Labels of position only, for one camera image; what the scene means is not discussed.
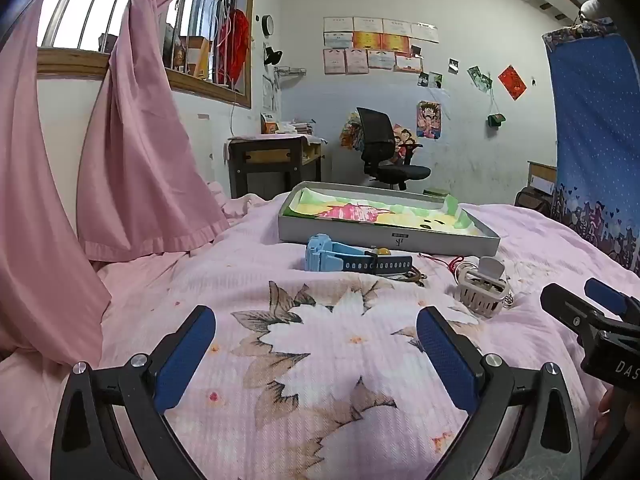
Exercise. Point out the pink curtain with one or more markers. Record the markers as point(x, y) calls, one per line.
point(140, 160)
point(40, 185)

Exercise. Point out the person's right hand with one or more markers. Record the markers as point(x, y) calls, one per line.
point(606, 420)

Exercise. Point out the stack of books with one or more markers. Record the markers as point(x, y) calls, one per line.
point(297, 128)

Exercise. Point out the round wall clock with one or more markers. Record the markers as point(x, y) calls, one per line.
point(267, 25)

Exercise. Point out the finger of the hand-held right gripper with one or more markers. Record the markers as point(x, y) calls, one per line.
point(565, 306)
point(606, 294)

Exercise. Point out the red hanging garment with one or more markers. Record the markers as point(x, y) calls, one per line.
point(237, 45)

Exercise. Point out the orange cardboard box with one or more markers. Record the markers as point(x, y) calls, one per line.
point(200, 55)

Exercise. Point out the cartoon wall poster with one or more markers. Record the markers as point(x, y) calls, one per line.
point(429, 120)

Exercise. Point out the black office chair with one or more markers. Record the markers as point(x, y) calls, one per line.
point(375, 135)

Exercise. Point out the pencil sketch sheets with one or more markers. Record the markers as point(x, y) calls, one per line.
point(270, 92)

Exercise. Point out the group of wall certificates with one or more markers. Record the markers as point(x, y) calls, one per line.
point(367, 40)

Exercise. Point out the wooden desk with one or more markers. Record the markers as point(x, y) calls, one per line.
point(265, 157)

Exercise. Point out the colourful drawing paper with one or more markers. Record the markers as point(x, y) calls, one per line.
point(380, 215)

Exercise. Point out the green plastic stool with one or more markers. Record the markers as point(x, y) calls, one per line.
point(436, 192)

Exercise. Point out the blue printed curtain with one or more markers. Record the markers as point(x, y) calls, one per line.
point(590, 135)

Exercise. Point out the cartoon family poster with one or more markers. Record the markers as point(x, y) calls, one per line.
point(402, 137)

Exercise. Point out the green wall photo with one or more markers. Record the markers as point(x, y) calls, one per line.
point(480, 78)

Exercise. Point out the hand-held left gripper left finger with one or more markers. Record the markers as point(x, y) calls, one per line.
point(182, 355)

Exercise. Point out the dark bag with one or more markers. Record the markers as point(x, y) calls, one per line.
point(532, 202)

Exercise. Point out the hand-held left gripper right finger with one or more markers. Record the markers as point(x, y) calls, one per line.
point(445, 355)

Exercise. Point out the small wall photo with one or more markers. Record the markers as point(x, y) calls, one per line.
point(436, 80)
point(423, 79)
point(453, 65)

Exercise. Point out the pink floral blanket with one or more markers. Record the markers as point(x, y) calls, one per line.
point(325, 310)

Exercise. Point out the blue watch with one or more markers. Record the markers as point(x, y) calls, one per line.
point(325, 256)

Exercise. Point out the green wall pouch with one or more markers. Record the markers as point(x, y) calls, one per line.
point(496, 120)

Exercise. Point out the colourful patterned bag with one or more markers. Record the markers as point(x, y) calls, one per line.
point(350, 132)

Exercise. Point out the red diamond paper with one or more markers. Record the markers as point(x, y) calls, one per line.
point(512, 83)

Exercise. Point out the barred window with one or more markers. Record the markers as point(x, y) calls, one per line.
point(75, 10)

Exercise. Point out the black wall lamp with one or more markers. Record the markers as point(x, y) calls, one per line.
point(271, 55)

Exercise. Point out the small orange carton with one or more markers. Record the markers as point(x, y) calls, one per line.
point(268, 124)

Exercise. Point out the grey shallow box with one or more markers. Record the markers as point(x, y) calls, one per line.
point(350, 241)

